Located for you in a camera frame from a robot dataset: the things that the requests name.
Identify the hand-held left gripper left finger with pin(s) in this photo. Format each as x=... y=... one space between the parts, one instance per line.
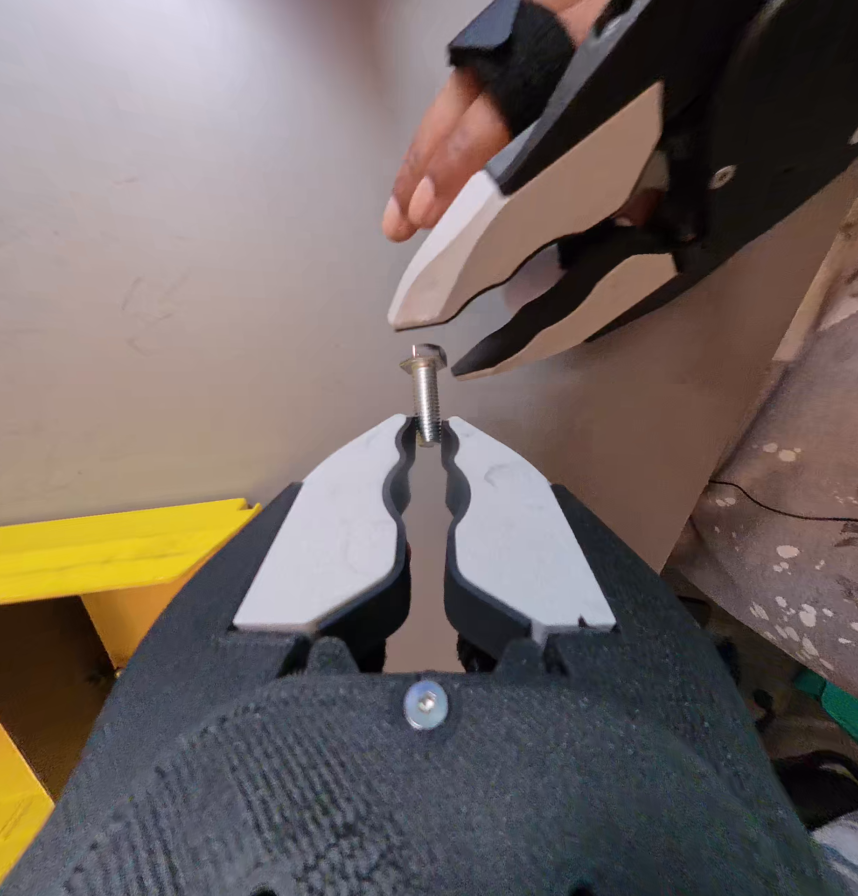
x=324 y=553

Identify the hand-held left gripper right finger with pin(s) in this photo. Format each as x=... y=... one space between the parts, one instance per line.
x=534 y=553

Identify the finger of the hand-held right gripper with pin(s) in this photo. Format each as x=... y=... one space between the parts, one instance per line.
x=611 y=294
x=541 y=210

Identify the silver flange bolt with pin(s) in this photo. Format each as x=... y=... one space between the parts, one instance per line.
x=427 y=399

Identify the yellow plastic bin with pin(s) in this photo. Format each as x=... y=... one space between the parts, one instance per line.
x=86 y=546

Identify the person's right hand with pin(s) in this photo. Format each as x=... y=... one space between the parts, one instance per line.
x=443 y=154

